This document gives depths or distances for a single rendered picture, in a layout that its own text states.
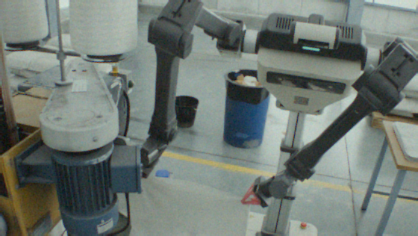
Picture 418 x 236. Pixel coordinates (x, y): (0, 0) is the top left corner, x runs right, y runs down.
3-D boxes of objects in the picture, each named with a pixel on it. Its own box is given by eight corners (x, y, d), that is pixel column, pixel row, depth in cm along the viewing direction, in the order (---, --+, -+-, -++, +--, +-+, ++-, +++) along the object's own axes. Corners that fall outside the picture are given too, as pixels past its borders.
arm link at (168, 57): (196, 28, 89) (159, 12, 91) (183, 40, 86) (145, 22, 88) (181, 135, 122) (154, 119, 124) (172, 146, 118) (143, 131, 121)
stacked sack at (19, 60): (63, 56, 418) (62, 44, 412) (25, 74, 361) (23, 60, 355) (35, 52, 428) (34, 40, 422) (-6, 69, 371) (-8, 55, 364)
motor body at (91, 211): (128, 213, 102) (125, 136, 92) (103, 251, 89) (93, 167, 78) (82, 201, 105) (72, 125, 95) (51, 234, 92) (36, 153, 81)
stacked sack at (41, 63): (94, 60, 413) (93, 47, 407) (60, 78, 355) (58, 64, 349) (63, 55, 421) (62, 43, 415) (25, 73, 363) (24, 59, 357)
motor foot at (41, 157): (78, 171, 94) (74, 142, 90) (51, 197, 83) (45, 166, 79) (48, 163, 95) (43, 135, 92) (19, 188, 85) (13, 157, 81)
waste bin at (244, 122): (269, 131, 392) (278, 72, 364) (263, 155, 347) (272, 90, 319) (225, 123, 401) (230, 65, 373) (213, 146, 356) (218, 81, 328)
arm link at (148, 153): (179, 128, 119) (157, 116, 121) (161, 142, 109) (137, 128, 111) (169, 157, 124) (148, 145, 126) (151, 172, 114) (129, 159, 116)
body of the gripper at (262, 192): (252, 194, 115) (272, 184, 112) (257, 176, 124) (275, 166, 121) (264, 208, 117) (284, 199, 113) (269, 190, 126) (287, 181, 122)
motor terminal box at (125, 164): (142, 179, 100) (141, 142, 95) (143, 203, 91) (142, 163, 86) (112, 180, 98) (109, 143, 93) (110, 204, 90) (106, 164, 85)
